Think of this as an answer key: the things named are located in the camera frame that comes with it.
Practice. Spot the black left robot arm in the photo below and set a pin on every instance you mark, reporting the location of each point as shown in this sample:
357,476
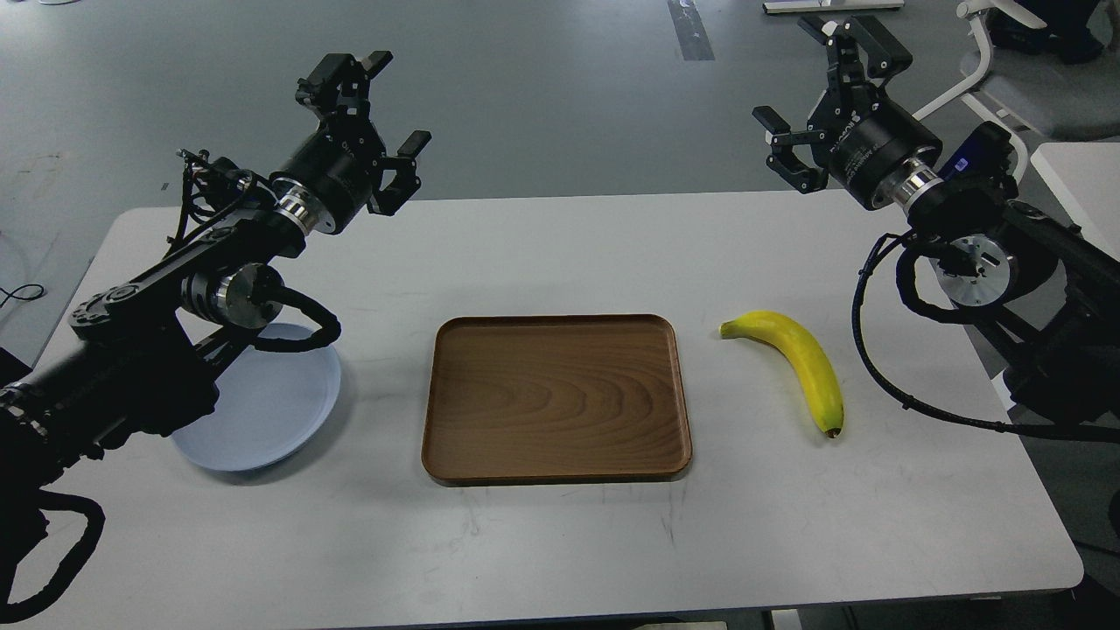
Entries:
151,349

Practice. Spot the white side table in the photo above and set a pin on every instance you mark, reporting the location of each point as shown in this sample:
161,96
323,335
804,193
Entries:
1084,177

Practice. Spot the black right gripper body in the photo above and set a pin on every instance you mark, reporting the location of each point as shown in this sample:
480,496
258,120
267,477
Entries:
864,147

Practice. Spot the yellow banana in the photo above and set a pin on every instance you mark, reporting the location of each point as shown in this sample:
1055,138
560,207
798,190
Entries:
811,365

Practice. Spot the white furniture base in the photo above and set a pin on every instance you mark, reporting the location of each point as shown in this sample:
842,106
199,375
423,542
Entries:
813,6

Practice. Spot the white office chair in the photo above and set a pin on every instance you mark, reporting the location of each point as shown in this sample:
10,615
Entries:
1022,92

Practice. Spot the light blue plate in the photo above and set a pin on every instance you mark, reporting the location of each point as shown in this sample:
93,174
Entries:
270,405

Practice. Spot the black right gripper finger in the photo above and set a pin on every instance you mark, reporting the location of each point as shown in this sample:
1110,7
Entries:
863,57
782,159

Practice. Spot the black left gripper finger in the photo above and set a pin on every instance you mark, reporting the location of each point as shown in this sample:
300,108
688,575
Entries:
337,93
405,183

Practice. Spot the brown wooden tray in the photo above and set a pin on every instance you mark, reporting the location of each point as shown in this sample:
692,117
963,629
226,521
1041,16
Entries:
556,399

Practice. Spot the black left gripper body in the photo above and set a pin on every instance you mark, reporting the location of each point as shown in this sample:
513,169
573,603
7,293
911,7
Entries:
339,168

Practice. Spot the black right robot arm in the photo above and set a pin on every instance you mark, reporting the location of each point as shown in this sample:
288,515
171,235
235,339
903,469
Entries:
974,254

